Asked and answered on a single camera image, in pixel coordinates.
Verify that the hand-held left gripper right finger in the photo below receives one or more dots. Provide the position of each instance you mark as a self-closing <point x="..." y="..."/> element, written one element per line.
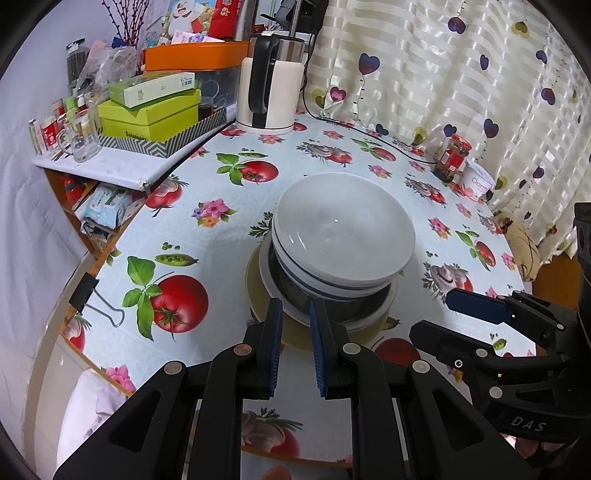
<point x="318" y="350"/>

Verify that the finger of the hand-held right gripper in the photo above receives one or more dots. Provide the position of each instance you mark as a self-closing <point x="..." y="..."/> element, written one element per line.
<point x="443" y="344"/>
<point x="475" y="304"/>

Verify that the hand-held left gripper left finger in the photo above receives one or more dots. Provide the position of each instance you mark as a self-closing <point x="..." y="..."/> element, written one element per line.
<point x="274" y="350"/>

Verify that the tan plate blue pattern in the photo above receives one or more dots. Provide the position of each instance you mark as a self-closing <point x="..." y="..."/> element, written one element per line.
<point x="296" y="339"/>

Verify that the stainless steel bowl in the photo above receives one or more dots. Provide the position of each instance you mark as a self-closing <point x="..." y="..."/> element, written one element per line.
<point x="364" y="314"/>

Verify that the white bowl blue stripe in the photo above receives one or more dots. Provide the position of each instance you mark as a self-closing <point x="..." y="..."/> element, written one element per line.
<point x="323" y="281"/>
<point x="341" y="221"/>

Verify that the brown plush toy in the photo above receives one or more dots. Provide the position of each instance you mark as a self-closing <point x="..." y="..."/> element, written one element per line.
<point x="521" y="249"/>

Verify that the brown wooden cabinet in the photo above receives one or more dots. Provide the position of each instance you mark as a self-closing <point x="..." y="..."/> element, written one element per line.
<point x="554" y="277"/>

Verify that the floral tomato print tablecloth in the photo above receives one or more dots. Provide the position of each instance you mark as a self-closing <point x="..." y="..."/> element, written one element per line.
<point x="221" y="258"/>

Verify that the white yogurt cup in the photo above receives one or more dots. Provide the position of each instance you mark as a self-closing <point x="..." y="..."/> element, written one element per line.
<point x="478" y="182"/>

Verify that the glass jar red lid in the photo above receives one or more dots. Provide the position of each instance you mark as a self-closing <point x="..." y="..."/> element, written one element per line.
<point x="455" y="159"/>

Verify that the white cloth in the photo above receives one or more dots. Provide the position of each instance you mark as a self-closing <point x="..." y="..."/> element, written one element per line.
<point x="87" y="406"/>

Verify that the black binder clip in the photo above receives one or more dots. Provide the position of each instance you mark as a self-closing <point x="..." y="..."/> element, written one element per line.
<point x="83" y="290"/>

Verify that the white kettle base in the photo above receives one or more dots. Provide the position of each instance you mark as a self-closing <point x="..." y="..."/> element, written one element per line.
<point x="265" y="130"/>

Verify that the blue white wipes pack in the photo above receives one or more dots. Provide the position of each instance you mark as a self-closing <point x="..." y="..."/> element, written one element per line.
<point x="108" y="203"/>

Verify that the black white chevron tray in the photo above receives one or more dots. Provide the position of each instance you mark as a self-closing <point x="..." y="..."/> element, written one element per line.
<point x="194" y="134"/>

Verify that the cream curtain heart print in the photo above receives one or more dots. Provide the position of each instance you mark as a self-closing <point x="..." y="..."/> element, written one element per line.
<point x="438" y="69"/>

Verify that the white shelf board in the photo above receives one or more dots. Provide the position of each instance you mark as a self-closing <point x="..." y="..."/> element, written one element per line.
<point x="115" y="168"/>

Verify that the lime green box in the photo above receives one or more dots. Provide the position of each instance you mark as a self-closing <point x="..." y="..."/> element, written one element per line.
<point x="161" y="122"/>

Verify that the white black electric kettle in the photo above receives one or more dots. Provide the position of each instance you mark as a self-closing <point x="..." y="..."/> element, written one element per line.
<point x="281" y="92"/>

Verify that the wooden shelf unit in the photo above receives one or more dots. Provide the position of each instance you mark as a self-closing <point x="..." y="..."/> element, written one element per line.
<point x="55" y="182"/>

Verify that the clear glass mug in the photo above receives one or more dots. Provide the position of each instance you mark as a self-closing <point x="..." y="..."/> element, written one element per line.
<point x="83" y="143"/>

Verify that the pale green long box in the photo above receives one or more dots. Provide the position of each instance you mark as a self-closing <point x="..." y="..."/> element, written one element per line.
<point x="152" y="90"/>

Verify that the orange lidded storage box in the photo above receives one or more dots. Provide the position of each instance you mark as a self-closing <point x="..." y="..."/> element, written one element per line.
<point x="194" y="55"/>

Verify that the cluster of small cosmetic bottles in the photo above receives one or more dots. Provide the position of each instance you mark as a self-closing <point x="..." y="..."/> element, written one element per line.
<point x="48" y="131"/>

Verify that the clear plastic bag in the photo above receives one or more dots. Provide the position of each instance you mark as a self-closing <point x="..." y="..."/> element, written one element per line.
<point x="111" y="64"/>

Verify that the black appliance on stand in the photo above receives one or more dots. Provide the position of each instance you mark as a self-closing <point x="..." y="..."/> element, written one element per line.
<point x="300" y="14"/>

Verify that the red carton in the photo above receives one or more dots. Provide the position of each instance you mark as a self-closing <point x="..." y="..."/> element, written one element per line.
<point x="226" y="16"/>

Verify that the cartoon print box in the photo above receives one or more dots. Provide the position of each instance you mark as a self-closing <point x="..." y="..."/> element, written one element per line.
<point x="184" y="18"/>

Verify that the tall dark jar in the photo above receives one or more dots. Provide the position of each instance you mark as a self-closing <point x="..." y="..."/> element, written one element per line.
<point x="76" y="64"/>

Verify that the purple decorative branches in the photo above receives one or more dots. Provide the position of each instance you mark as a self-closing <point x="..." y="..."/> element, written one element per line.
<point x="121" y="27"/>

